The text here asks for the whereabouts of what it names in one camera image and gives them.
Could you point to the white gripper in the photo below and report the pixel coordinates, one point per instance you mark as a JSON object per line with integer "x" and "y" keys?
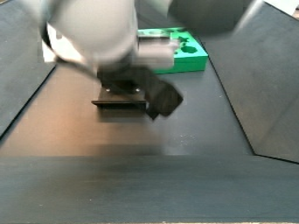
{"x": 155, "y": 52}

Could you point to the green shape sorter block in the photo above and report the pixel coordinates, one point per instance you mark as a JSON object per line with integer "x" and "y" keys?
{"x": 190, "y": 57}

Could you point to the black arch fixture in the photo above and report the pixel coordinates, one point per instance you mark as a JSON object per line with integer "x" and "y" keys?
{"x": 121, "y": 94}

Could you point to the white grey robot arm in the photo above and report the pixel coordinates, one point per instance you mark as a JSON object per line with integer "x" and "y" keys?
{"x": 93, "y": 33}

